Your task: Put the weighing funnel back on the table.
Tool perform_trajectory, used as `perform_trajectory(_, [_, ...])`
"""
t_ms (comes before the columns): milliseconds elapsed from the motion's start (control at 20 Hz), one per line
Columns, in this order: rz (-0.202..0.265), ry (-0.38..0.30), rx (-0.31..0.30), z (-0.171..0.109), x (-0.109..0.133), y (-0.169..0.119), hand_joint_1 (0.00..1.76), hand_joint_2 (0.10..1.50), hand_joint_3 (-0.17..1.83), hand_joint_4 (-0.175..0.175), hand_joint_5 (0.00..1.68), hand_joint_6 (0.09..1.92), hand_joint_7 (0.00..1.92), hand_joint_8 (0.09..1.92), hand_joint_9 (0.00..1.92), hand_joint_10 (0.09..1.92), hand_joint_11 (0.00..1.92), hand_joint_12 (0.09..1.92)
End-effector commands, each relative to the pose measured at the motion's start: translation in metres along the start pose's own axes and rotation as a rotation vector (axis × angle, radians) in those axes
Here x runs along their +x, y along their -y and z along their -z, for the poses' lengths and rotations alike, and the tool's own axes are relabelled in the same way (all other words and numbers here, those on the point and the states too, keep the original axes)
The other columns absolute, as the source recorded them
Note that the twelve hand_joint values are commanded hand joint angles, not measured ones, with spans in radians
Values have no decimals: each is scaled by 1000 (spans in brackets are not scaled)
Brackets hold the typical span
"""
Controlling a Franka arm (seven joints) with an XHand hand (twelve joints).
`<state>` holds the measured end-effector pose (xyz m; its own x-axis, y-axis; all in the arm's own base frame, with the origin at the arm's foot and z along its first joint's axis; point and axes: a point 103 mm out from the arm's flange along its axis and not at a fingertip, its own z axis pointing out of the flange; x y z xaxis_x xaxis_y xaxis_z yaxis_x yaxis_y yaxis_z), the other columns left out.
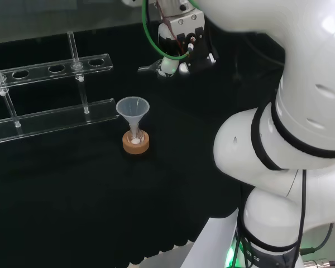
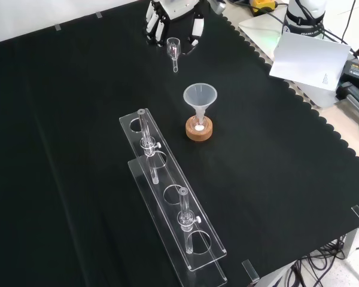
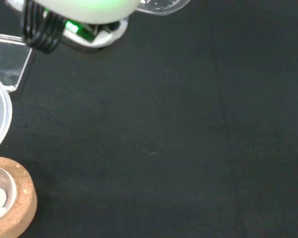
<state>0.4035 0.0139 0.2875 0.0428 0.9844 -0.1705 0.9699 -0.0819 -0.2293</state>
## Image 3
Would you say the cork ring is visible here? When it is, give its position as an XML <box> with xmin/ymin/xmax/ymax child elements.
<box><xmin>0</xmin><ymin>156</ymin><xmax>38</xmax><ymax>238</ymax></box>

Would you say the clear plastic funnel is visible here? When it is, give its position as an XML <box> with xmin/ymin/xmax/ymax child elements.
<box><xmin>0</xmin><ymin>73</ymin><xmax>13</xmax><ymax>156</ymax></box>

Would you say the black cloth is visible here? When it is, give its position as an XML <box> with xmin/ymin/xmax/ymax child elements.
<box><xmin>0</xmin><ymin>0</ymin><xmax>298</xmax><ymax>238</ymax></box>

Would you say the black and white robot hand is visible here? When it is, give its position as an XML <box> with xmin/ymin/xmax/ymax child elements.
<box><xmin>4</xmin><ymin>0</ymin><xmax>141</xmax><ymax>54</ymax></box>

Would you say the clear funnel stand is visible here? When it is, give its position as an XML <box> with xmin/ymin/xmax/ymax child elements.
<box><xmin>0</xmin><ymin>32</ymin><xmax>34</xmax><ymax>93</ymax></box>

